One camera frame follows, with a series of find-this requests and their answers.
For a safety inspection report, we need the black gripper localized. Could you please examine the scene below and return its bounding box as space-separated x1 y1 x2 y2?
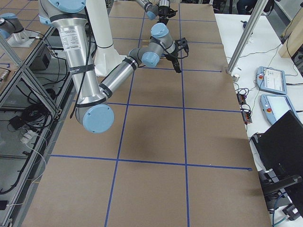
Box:
157 7 177 25
164 51 181 73

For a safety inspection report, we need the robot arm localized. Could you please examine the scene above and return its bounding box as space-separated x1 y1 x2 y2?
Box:
135 0 177 25
38 0 187 133

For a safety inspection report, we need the small metal cup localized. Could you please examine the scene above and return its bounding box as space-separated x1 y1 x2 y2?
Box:
232 74 240 82

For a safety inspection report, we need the orange usb hub near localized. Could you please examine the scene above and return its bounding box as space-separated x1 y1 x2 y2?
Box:
241 109 252 125

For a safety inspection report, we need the brown paper table cover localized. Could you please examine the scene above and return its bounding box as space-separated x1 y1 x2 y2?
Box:
22 4 270 227

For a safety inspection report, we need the upper teach pendant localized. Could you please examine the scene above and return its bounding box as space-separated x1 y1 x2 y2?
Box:
256 66 287 95

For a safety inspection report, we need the teach pendant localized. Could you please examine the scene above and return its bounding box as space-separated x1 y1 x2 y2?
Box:
260 94 299 125
256 66 287 95

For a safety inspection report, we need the lower teach pendant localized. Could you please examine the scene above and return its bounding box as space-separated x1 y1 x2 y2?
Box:
260 94 299 125

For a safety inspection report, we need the black laptop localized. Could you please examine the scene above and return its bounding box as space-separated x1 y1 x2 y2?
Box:
251 110 303 177

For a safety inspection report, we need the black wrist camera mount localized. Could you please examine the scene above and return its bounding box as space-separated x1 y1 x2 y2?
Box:
175 37 189 54

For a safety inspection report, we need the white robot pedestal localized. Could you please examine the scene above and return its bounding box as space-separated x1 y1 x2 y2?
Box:
86 0 125 76

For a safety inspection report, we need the aluminium frame post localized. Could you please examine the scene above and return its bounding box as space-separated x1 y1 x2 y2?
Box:
226 0 268 74

